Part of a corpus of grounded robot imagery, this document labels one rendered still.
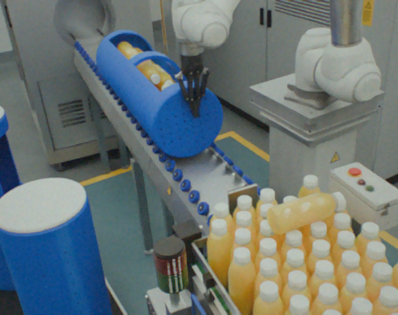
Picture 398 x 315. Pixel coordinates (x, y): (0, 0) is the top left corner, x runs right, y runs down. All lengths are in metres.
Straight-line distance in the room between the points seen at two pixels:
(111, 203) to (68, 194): 1.76
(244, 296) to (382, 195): 0.47
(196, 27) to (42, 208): 0.71
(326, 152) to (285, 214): 0.82
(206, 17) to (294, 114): 0.65
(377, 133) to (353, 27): 1.52
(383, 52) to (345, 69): 1.25
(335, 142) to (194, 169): 0.57
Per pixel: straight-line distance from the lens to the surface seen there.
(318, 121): 1.91
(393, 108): 3.16
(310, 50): 1.89
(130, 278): 2.78
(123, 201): 3.35
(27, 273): 1.61
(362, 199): 1.43
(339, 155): 2.06
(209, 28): 1.43
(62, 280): 1.62
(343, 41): 1.72
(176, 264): 0.98
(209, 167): 1.85
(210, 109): 1.82
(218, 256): 1.31
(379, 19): 2.94
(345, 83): 1.72
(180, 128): 1.80
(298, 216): 1.23
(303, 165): 1.99
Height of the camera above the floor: 1.89
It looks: 30 degrees down
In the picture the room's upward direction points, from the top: 4 degrees counter-clockwise
